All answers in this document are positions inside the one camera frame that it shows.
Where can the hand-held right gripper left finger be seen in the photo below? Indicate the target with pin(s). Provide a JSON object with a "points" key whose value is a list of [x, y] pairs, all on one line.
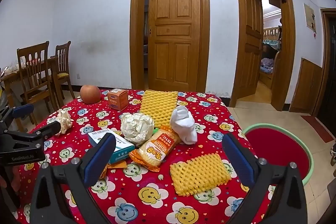
{"points": [[99, 158]]}

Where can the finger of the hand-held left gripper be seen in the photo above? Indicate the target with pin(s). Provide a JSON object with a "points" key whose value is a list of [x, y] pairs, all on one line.
{"points": [[23, 110], [50, 129]]}

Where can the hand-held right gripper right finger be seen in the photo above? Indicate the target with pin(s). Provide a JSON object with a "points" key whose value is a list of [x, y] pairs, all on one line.
{"points": [[237, 161]]}

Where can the small tissue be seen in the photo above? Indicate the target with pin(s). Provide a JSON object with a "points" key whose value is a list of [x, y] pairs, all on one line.
{"points": [[64, 120]]}

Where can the small orange wrapper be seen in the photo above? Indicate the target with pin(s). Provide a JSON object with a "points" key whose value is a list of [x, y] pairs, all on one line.
{"points": [[116, 165]]}

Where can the teal and white box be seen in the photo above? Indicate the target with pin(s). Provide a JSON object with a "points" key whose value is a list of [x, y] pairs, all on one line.
{"points": [[124, 149]]}

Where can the short yellow foam net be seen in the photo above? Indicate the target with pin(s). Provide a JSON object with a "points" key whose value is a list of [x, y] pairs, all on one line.
{"points": [[199, 174]]}

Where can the red bin with green rim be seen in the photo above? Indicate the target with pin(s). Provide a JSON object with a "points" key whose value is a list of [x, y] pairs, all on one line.
{"points": [[278, 145]]}

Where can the large white paper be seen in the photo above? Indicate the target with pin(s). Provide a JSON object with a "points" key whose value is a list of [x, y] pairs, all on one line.
{"points": [[136, 128]]}

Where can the orange snack packet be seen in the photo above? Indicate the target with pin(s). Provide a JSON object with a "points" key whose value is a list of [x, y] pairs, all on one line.
{"points": [[155, 148]]}

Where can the small orange cardboard box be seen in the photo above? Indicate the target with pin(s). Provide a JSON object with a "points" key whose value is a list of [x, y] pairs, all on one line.
{"points": [[118, 100]]}

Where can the white sock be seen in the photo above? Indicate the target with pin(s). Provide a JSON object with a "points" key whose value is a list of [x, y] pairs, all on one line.
{"points": [[183, 124]]}

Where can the long yellow foam net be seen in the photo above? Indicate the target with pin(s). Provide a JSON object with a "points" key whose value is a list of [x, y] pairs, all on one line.
{"points": [[158, 106]]}

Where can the wooden dining table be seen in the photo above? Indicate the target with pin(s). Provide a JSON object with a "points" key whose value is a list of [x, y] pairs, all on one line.
{"points": [[10, 79]]}

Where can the red apple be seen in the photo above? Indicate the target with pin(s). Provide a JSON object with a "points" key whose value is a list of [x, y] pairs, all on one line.
{"points": [[90, 94]]}

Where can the red smiley flower tablecloth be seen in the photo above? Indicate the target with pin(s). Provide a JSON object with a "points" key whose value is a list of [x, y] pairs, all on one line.
{"points": [[147, 203]]}

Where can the red door mat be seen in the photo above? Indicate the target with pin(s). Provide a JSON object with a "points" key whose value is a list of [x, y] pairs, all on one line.
{"points": [[317, 128]]}

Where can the dark shoe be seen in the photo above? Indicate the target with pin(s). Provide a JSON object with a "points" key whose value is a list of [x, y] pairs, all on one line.
{"points": [[332, 154]]}

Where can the wooden bunk bed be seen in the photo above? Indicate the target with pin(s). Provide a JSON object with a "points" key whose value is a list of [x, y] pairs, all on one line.
{"points": [[267, 66]]}

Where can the dark entrance door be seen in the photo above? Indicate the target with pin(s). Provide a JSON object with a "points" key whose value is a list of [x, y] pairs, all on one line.
{"points": [[332, 69]]}

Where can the low wooden wall cabinet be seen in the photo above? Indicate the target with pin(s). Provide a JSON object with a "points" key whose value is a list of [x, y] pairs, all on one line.
{"points": [[304, 85]]}

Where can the open door wooden frame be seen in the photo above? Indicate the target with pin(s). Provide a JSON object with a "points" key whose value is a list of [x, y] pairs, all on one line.
{"points": [[287, 56]]}

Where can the closed door wooden frame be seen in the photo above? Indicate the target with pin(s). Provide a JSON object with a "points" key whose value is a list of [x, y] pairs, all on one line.
{"points": [[136, 29]]}

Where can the entrance door wooden frame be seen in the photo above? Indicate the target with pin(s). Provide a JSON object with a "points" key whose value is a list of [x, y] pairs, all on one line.
{"points": [[325, 43]]}

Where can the beige wall panel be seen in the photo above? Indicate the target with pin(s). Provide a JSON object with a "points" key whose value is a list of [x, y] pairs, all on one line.
{"points": [[309, 15]]}

